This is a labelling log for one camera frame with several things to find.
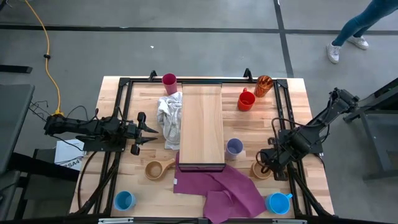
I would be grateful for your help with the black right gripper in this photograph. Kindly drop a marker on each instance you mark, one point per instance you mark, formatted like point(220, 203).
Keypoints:
point(275, 157)

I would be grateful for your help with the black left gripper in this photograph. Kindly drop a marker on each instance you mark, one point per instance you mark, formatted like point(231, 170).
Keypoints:
point(136, 130)

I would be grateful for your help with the lavender plastic cup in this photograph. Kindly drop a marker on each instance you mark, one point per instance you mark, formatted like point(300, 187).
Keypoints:
point(234, 147)

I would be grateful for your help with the bright blue mug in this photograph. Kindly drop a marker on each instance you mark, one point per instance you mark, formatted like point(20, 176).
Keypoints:
point(277, 203)

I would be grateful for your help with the magenta plastic cup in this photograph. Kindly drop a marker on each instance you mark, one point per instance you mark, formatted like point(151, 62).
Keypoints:
point(169, 83)

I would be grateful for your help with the red mug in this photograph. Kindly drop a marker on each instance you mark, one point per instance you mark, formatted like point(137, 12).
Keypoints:
point(246, 101)

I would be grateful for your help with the dull blue plastic cup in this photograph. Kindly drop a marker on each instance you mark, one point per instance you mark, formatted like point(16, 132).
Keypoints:
point(124, 200)

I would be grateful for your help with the orange translucent tumbler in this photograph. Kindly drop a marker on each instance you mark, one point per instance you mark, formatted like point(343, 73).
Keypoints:
point(263, 85)

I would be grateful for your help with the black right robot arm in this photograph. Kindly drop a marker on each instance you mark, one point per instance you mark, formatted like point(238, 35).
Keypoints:
point(326, 116)

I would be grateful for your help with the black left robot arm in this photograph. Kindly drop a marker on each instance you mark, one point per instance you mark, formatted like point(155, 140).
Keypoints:
point(77, 126)

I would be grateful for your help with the white cloth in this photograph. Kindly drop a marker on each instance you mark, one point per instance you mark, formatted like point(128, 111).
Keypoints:
point(169, 118)

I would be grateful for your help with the black table clamp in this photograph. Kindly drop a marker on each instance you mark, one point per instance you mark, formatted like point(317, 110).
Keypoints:
point(152, 75)
point(247, 74)

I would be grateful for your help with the purple cloth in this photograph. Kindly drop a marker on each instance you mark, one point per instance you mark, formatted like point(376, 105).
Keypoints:
point(224, 189)

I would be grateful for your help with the white paper label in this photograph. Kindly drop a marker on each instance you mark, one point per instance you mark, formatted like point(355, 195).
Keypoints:
point(68, 152)

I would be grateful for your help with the yellow power plug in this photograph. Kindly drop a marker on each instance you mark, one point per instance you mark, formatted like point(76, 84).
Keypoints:
point(58, 112)

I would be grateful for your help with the black metal stand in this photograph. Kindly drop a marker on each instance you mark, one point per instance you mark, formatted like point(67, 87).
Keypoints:
point(373, 124)

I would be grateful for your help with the grey side table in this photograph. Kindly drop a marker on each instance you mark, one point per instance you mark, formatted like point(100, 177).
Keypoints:
point(14, 118)

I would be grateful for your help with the black floor bar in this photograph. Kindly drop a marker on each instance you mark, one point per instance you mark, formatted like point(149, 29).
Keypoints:
point(15, 69)

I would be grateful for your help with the person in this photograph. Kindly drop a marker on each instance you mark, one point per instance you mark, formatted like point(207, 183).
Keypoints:
point(360, 21)

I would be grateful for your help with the black table frame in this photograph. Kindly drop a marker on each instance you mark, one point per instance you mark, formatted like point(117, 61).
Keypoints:
point(143, 81)

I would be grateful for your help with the silver bracket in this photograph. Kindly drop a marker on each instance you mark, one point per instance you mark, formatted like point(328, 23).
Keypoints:
point(289, 221)
point(115, 220)

